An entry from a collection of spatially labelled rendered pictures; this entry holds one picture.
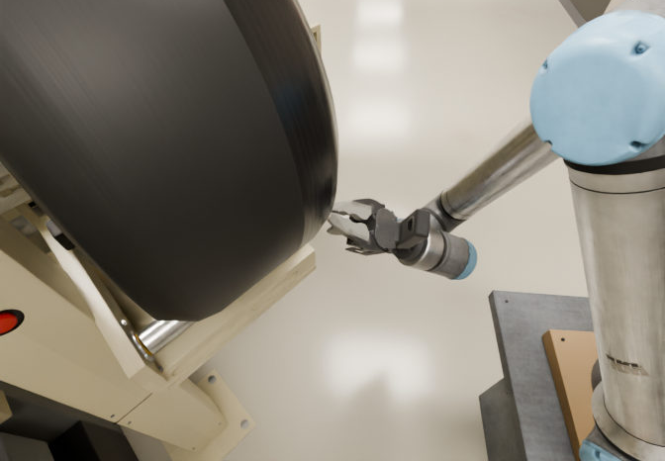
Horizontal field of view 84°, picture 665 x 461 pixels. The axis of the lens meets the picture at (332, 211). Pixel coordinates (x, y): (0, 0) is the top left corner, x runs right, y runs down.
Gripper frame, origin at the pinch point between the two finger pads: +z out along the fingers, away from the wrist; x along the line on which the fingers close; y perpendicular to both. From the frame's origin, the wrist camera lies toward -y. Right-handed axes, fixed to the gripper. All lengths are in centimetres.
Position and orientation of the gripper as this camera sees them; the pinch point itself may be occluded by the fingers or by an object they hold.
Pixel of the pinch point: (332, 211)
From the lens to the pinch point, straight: 58.9
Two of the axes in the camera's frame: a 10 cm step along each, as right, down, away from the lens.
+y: -5.8, 1.9, 7.9
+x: 1.2, -9.4, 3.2
